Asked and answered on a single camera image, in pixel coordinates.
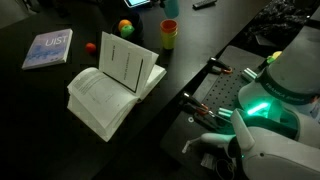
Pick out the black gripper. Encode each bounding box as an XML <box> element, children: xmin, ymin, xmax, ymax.
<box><xmin>149</xmin><ymin>0</ymin><xmax>167</xmax><ymax>10</ymax></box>

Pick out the blue plastic cup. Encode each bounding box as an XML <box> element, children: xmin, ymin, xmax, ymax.
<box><xmin>162</xmin><ymin>0</ymin><xmax>180</xmax><ymax>20</ymax></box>

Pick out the orange plastic cup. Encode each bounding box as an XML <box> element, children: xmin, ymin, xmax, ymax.
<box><xmin>159</xmin><ymin>18</ymin><xmax>179</xmax><ymax>34</ymax></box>

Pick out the yellow plastic cup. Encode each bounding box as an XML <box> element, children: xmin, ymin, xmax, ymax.
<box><xmin>161</xmin><ymin>34</ymin><xmax>178</xmax><ymax>51</ymax></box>
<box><xmin>160</xmin><ymin>29</ymin><xmax>179</xmax><ymax>39</ymax></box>

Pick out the tablet with lit screen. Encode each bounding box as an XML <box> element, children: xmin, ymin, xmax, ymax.
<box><xmin>123</xmin><ymin>0</ymin><xmax>152</xmax><ymax>9</ymax></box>

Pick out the black bowl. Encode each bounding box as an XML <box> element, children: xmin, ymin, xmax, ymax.
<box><xmin>111</xmin><ymin>12</ymin><xmax>145</xmax><ymax>45</ymax></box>

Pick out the orange toy fruit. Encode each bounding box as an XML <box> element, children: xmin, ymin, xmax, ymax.
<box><xmin>117</xmin><ymin>19</ymin><xmax>134</xmax><ymax>32</ymax></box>

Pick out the green toy fruit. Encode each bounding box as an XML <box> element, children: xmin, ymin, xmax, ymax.
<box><xmin>120</xmin><ymin>24</ymin><xmax>136</xmax><ymax>39</ymax></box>

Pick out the black remote control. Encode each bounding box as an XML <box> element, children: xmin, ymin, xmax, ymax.
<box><xmin>192</xmin><ymin>0</ymin><xmax>218</xmax><ymax>10</ymax></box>

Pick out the small orange ball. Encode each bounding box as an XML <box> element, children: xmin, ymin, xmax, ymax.
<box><xmin>84</xmin><ymin>42</ymin><xmax>98</xmax><ymax>55</ymax></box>

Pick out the black clamp with orange tip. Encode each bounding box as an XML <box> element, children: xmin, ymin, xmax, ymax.
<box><xmin>207</xmin><ymin>56</ymin><xmax>234</xmax><ymax>75</ymax></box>

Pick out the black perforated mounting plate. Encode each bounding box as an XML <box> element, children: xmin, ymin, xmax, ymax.
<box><xmin>159</xmin><ymin>44</ymin><xmax>268</xmax><ymax>180</ymax></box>

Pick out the thick open white book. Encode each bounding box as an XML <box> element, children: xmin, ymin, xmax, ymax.
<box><xmin>66</xmin><ymin>30</ymin><xmax>168</xmax><ymax>143</ymax></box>

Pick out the silver metal cylinder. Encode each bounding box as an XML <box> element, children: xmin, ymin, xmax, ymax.
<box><xmin>241</xmin><ymin>67</ymin><xmax>258</xmax><ymax>83</ymax></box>
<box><xmin>217</xmin><ymin>106</ymin><xmax>234</xmax><ymax>121</ymax></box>

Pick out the closed UIST book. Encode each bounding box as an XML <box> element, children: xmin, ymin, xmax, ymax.
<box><xmin>21</xmin><ymin>28</ymin><xmax>74</xmax><ymax>71</ymax></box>

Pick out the dark speckled fabric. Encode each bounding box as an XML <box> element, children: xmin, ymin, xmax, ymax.
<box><xmin>254</xmin><ymin>0</ymin><xmax>320</xmax><ymax>38</ymax></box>

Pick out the white paper label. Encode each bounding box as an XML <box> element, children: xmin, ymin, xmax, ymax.
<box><xmin>200</xmin><ymin>152</ymin><xmax>218</xmax><ymax>168</ymax></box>

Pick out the black clamp with orange handle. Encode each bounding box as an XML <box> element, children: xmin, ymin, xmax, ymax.
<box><xmin>181</xmin><ymin>91</ymin><xmax>218</xmax><ymax>118</ymax></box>

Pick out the white cable tag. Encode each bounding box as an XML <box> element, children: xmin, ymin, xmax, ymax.
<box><xmin>181</xmin><ymin>139</ymin><xmax>194</xmax><ymax>155</ymax></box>

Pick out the thin black cable loop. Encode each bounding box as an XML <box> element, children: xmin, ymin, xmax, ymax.
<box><xmin>214</xmin><ymin>157</ymin><xmax>236</xmax><ymax>180</ymax></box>

